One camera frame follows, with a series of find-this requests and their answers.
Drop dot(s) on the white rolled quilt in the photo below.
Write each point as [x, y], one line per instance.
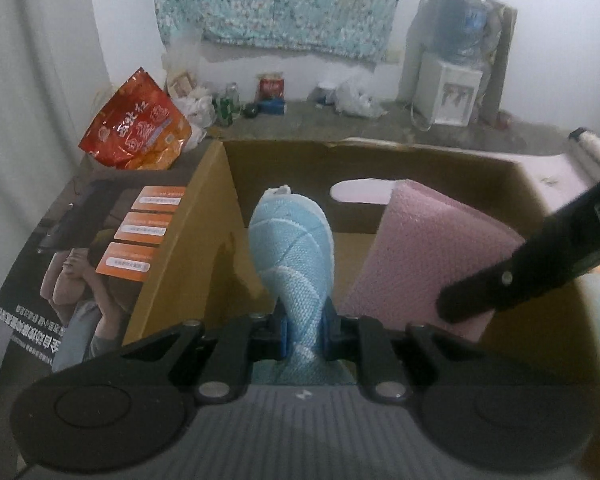
[595, 147]

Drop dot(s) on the white water dispenser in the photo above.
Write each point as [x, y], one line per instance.
[447, 90]

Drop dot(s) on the cardboard box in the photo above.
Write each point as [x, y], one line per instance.
[200, 240]

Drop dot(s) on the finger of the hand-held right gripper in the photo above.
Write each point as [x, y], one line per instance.
[485, 285]

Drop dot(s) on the pink towel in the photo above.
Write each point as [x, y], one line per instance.
[420, 240]

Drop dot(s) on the floral wall cloth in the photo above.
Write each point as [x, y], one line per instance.
[280, 5]

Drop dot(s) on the orange snack bag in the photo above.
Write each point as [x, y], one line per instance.
[135, 120]

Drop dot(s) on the blue knit cloth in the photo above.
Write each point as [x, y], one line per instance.
[290, 240]

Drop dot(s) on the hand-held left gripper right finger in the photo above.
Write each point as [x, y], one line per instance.
[331, 334]

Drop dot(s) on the blue box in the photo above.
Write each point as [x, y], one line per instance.
[272, 106]

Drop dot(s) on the beige paper package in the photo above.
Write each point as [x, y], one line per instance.
[182, 82]

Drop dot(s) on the crumpled white plastic bag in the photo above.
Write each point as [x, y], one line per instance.
[355, 97]
[197, 107]

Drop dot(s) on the green can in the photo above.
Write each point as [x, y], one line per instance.
[224, 109]

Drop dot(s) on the brown wooden board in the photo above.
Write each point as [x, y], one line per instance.
[502, 60]

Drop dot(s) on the white curtain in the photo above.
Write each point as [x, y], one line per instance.
[35, 85]

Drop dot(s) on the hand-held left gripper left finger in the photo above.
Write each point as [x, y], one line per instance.
[280, 336]

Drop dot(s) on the clear glass bottle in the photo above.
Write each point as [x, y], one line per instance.
[233, 95]

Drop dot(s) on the blue water bottle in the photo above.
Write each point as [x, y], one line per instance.
[460, 25]

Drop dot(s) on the red box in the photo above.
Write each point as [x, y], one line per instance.
[271, 86]

